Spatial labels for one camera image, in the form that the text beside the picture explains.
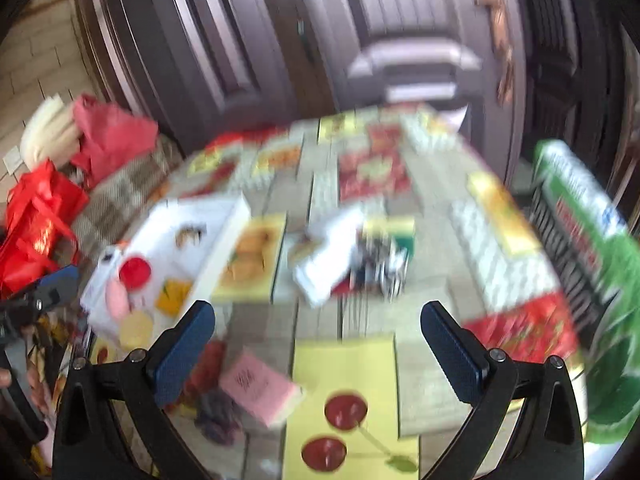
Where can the purple scrunchie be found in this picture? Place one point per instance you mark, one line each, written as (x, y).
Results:
(217, 415)

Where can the black inner door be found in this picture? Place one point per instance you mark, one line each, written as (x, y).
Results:
(560, 60)

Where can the white cloth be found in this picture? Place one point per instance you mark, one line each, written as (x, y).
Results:
(325, 255)

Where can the pale yellow round sponge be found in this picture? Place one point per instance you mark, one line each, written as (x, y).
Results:
(135, 330)

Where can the white rectangular box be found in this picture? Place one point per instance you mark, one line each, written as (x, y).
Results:
(165, 230)

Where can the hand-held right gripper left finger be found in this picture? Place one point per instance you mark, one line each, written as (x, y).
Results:
(182, 345)

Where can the stack of white foam pads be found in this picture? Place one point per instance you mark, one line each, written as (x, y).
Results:
(50, 130)

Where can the dark door leaf with bolt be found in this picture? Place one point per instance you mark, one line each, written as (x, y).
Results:
(200, 35)

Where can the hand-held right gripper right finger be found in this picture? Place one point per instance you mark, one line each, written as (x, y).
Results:
(452, 345)

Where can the small brown plush toy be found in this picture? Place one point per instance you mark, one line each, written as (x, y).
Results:
(189, 235)

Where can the green printed sack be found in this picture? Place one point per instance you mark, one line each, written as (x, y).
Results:
(615, 310)

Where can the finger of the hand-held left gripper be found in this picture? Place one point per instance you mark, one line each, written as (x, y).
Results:
(60, 282)

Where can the pink oval soft pad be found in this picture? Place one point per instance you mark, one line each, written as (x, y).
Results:
(117, 300)

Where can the red round soft toy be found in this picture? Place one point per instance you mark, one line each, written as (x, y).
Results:
(134, 272)

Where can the person's left hand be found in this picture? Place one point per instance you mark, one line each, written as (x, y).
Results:
(5, 377)

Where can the yellow and green sponge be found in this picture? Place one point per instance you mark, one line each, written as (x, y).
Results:
(395, 232)

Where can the red shopping bag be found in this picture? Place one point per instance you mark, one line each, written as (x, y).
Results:
(40, 225)

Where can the white wall switch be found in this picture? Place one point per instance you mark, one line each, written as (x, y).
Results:
(12, 157)

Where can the plaid blanket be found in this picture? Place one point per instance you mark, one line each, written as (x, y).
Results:
(115, 205)

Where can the black and white plush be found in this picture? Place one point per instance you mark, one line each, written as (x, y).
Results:
(382, 270)

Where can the pink plastic bag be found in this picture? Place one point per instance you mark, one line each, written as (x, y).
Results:
(110, 140)

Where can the fruit print tablecloth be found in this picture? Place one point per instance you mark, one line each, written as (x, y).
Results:
(360, 325)

